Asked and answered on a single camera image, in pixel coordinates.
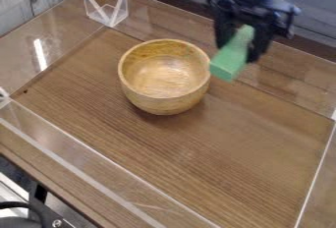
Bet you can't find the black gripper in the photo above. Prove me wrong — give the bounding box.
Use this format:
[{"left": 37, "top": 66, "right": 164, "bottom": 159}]
[{"left": 207, "top": 0, "right": 300, "bottom": 63}]

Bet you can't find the green rectangular block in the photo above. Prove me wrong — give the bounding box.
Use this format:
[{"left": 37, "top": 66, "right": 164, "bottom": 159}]
[{"left": 209, "top": 26, "right": 255, "bottom": 82}]

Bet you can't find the brown wooden bowl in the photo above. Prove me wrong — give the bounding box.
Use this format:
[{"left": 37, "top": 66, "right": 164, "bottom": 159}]
[{"left": 119, "top": 38, "right": 211, "bottom": 115}]

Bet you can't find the clear acrylic front wall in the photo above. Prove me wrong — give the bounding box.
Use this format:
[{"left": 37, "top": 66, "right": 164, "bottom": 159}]
[{"left": 0, "top": 99, "right": 219, "bottom": 228}]

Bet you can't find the black metal table bracket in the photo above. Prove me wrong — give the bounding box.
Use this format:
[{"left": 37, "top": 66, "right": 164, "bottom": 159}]
[{"left": 28, "top": 183, "right": 75, "bottom": 228}]

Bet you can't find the black cable lower left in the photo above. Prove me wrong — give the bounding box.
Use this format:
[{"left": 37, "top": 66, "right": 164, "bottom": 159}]
[{"left": 0, "top": 200, "right": 44, "bottom": 228}]

